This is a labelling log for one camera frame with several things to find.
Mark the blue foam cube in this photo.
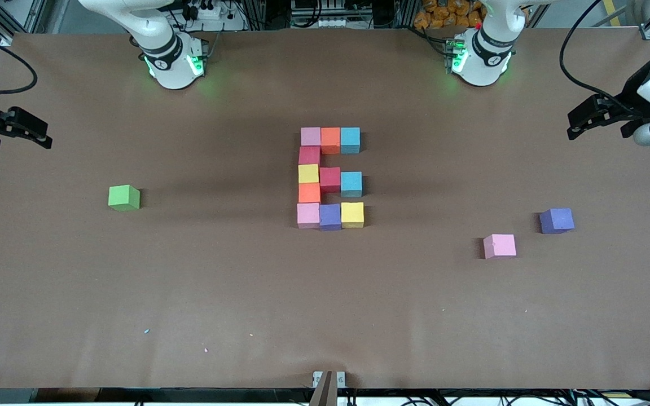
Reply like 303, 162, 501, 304
340, 171, 363, 198
340, 127, 361, 155

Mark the orange foam cube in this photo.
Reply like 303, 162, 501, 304
298, 182, 322, 204
320, 127, 341, 155

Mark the purple foam cube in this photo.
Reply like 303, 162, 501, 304
319, 204, 342, 231
539, 208, 576, 235

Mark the green foam cube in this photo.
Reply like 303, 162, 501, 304
108, 184, 140, 212

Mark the orange objects pile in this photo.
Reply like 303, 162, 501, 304
414, 0, 486, 29

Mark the brown table cover sheet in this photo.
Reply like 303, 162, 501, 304
0, 27, 650, 391

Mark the metal table edge bracket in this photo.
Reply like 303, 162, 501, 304
312, 370, 346, 389

